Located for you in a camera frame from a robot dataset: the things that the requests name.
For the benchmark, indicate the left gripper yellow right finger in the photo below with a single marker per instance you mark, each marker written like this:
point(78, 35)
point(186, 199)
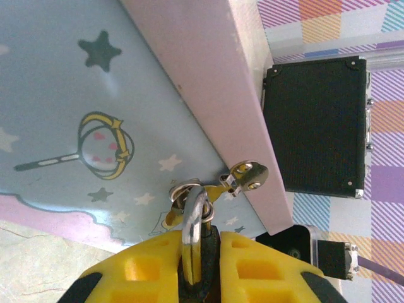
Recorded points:
point(252, 274)

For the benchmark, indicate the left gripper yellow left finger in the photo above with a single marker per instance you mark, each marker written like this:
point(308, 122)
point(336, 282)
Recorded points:
point(139, 274)

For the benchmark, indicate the pastel cartoon tin box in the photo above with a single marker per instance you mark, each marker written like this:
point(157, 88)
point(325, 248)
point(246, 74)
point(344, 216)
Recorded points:
point(94, 94)

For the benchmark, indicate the black hard case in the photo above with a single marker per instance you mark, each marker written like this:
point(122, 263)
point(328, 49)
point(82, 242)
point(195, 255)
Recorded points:
point(315, 126)

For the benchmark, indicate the aluminium frame post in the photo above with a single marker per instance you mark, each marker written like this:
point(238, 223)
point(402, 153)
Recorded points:
point(388, 58)

